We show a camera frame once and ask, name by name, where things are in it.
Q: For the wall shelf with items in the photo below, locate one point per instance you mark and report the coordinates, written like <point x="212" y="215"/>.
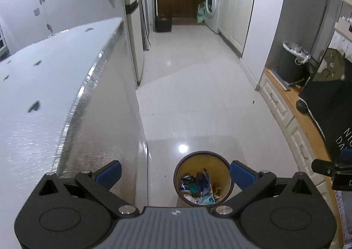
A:
<point x="343" y="24"/>

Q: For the white kitchen cabinets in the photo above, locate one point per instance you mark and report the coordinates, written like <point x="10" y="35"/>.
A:
<point x="235" y="17"/>

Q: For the blue tissue pack wrapper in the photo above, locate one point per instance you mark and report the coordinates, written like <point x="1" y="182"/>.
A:
<point x="203" y="181"/>

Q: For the black box by door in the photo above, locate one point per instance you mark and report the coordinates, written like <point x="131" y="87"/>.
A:
<point x="163" y="24"/>

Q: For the low white wood-top cabinet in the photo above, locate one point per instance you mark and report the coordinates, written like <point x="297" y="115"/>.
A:
<point x="303" y="137"/>

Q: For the teal fish snack bag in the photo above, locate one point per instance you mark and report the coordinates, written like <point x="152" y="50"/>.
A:
<point x="207" y="200"/>

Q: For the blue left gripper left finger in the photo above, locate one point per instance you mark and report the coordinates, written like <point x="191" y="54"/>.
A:
<point x="108" y="175"/>

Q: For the green bag by washer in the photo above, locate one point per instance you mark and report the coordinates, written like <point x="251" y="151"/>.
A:
<point x="200" y="17"/>

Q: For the white plastic bag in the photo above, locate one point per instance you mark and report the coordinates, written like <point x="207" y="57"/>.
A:
<point x="192" y="199"/>

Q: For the black nice day cloth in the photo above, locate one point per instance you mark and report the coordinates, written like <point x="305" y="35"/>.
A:
<point x="327" y="95"/>

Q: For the black trash can white liner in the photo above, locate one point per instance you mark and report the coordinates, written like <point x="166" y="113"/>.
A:
<point x="292" y="67"/>

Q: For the red cigarette pack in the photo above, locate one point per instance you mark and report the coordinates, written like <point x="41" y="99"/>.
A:
<point x="216" y="192"/>

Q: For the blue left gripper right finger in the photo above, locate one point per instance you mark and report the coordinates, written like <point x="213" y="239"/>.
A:
<point x="242" y="175"/>

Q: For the blue white snack bag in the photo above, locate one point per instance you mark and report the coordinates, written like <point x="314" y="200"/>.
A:
<point x="187" y="181"/>

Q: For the white washing machine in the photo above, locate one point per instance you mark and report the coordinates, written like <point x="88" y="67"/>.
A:
<point x="212" y="14"/>

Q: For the white refrigerator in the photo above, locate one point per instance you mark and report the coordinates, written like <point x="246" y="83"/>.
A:
<point x="132" y="9"/>

